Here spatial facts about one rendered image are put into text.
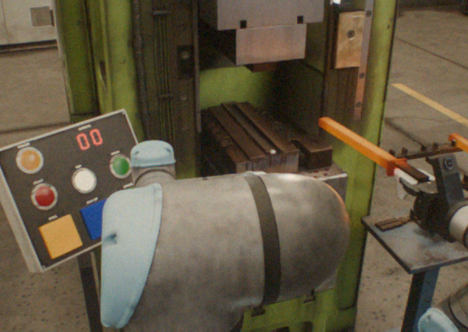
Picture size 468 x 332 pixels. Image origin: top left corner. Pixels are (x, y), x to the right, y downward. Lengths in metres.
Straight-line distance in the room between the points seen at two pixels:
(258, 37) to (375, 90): 0.57
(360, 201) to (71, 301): 1.39
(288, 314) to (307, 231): 1.44
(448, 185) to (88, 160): 0.79
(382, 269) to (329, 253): 2.32
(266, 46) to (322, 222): 1.01
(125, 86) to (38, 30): 5.22
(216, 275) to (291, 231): 0.07
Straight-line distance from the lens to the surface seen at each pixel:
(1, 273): 2.88
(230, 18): 1.37
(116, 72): 1.48
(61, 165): 1.24
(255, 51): 1.41
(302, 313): 1.90
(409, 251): 1.76
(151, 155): 0.89
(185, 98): 1.55
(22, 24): 6.67
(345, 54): 1.69
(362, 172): 1.95
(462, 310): 0.94
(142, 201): 0.44
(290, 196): 0.44
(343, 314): 2.33
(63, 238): 1.22
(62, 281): 2.73
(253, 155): 1.54
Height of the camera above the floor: 1.69
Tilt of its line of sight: 28 degrees down
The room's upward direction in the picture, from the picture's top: straight up
